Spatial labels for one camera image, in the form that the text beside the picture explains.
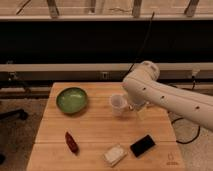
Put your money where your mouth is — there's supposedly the dark red pepper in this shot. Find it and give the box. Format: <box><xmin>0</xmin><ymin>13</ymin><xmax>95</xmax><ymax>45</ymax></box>
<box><xmin>65</xmin><ymin>133</ymin><xmax>79</xmax><ymax>153</ymax></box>

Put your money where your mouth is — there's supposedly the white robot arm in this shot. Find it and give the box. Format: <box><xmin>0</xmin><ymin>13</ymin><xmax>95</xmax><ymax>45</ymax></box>
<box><xmin>122</xmin><ymin>61</ymin><xmax>213</xmax><ymax>131</ymax></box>

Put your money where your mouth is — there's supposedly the translucent plastic cup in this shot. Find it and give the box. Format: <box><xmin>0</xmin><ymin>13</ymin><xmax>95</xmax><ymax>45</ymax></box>
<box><xmin>109</xmin><ymin>94</ymin><xmax>128</xmax><ymax>116</ymax></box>

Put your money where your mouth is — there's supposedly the green ceramic bowl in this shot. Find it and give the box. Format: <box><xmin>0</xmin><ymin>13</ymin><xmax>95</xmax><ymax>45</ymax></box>
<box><xmin>56</xmin><ymin>87</ymin><xmax>88</xmax><ymax>114</ymax></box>

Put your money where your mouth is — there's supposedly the black smartphone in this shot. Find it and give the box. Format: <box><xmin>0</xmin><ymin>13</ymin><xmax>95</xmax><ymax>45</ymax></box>
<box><xmin>130</xmin><ymin>135</ymin><xmax>155</xmax><ymax>157</ymax></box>

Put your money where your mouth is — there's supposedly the white rectangular block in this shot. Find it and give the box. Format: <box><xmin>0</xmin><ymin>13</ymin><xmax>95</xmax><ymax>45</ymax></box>
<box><xmin>103</xmin><ymin>144</ymin><xmax>127</xmax><ymax>167</ymax></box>

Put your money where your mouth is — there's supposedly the black office chair base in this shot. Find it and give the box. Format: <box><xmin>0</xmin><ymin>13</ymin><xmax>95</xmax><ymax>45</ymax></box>
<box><xmin>0</xmin><ymin>109</ymin><xmax>29</xmax><ymax>120</ymax></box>

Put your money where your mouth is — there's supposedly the black cable on floor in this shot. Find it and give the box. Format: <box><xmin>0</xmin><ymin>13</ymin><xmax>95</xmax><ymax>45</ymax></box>
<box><xmin>171</xmin><ymin>116</ymin><xmax>202</xmax><ymax>145</ymax></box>

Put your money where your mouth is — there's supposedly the black hanging cable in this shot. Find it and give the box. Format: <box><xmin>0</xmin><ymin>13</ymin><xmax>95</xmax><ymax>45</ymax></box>
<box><xmin>125</xmin><ymin>11</ymin><xmax>156</xmax><ymax>76</ymax></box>

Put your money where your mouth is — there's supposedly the metal rail frame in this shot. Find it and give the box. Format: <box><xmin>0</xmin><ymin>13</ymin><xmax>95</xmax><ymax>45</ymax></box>
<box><xmin>0</xmin><ymin>62</ymin><xmax>213</xmax><ymax>81</ymax></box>

